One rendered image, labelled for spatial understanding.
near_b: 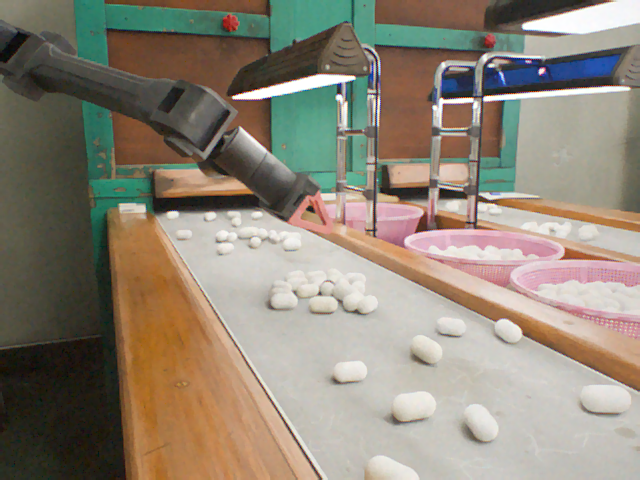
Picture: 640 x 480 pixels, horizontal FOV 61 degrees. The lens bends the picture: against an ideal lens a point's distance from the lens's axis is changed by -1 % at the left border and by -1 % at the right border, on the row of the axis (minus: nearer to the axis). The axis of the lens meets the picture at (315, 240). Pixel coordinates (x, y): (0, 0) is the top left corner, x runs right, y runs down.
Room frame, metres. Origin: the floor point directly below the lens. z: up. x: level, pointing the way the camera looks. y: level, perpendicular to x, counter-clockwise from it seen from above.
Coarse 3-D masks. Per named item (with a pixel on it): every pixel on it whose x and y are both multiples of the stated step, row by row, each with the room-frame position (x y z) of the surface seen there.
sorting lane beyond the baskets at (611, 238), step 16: (464, 208) 1.58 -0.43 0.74; (512, 208) 1.57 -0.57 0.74; (512, 224) 1.31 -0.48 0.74; (560, 224) 1.31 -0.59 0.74; (576, 224) 1.31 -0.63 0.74; (592, 224) 1.30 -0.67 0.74; (576, 240) 1.11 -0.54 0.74; (592, 240) 1.11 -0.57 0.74; (608, 240) 1.11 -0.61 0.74; (624, 240) 1.11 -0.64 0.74
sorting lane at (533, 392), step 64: (192, 256) 0.96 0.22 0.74; (256, 256) 0.96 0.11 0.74; (320, 256) 0.96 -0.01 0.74; (256, 320) 0.62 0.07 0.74; (320, 320) 0.62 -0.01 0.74; (384, 320) 0.62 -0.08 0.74; (320, 384) 0.46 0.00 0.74; (384, 384) 0.46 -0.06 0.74; (448, 384) 0.46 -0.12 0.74; (512, 384) 0.45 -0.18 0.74; (576, 384) 0.45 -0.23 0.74; (320, 448) 0.35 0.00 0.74; (384, 448) 0.35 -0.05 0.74; (448, 448) 0.35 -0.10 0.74; (512, 448) 0.35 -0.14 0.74; (576, 448) 0.35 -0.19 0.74
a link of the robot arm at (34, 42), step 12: (0, 24) 0.92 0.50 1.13; (0, 36) 0.92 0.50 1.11; (12, 36) 0.94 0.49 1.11; (24, 36) 0.95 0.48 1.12; (36, 36) 0.92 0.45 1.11; (0, 48) 0.92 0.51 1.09; (12, 48) 0.98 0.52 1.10; (24, 48) 0.91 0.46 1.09; (36, 48) 0.91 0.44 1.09; (0, 60) 0.96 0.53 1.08; (12, 60) 0.90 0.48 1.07; (24, 60) 0.90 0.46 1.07; (0, 72) 0.94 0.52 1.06; (12, 72) 0.89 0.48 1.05
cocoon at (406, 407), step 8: (424, 392) 0.40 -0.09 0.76; (400, 400) 0.39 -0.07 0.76; (408, 400) 0.39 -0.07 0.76; (416, 400) 0.39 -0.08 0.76; (424, 400) 0.39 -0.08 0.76; (432, 400) 0.39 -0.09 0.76; (392, 408) 0.39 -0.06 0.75; (400, 408) 0.39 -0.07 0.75; (408, 408) 0.38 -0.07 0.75; (416, 408) 0.39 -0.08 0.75; (424, 408) 0.39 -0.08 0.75; (432, 408) 0.39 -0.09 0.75; (400, 416) 0.38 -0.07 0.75; (408, 416) 0.38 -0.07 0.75; (416, 416) 0.39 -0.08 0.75; (424, 416) 0.39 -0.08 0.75
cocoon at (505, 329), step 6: (498, 324) 0.57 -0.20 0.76; (504, 324) 0.56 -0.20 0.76; (510, 324) 0.55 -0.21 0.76; (498, 330) 0.56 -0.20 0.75; (504, 330) 0.55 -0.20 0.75; (510, 330) 0.55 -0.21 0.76; (516, 330) 0.55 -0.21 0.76; (504, 336) 0.55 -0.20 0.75; (510, 336) 0.54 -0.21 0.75; (516, 336) 0.54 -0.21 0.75; (510, 342) 0.55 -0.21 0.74
